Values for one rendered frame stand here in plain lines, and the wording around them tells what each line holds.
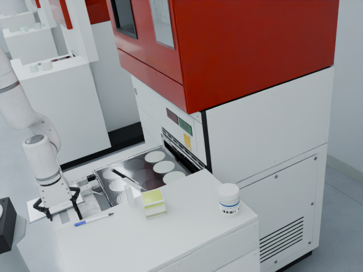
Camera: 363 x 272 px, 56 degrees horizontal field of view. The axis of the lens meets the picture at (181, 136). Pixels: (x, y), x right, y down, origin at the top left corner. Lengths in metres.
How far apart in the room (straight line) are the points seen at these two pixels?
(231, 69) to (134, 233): 0.68
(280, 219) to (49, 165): 1.20
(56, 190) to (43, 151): 0.17
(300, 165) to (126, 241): 0.98
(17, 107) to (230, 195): 0.71
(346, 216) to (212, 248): 1.66
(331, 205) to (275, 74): 1.50
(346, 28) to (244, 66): 1.42
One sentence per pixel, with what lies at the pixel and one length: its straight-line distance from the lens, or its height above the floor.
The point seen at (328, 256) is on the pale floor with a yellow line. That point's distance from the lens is 2.41.
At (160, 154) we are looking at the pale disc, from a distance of 1.69.
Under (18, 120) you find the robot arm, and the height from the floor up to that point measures 1.38.
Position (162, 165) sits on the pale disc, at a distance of 1.60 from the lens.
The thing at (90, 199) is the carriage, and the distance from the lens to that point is 1.55.
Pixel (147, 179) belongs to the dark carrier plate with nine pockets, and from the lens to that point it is 1.53.
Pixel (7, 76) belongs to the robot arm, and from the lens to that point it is 1.13.
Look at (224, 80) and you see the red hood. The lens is 1.32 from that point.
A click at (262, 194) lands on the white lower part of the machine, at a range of 1.72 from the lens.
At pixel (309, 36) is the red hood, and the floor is 1.38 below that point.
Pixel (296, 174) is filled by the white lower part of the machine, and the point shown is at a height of 0.71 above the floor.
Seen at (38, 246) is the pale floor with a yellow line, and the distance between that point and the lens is 2.84.
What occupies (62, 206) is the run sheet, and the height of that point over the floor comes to 0.97.
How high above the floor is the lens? 1.78
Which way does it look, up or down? 29 degrees down
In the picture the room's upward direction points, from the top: 9 degrees counter-clockwise
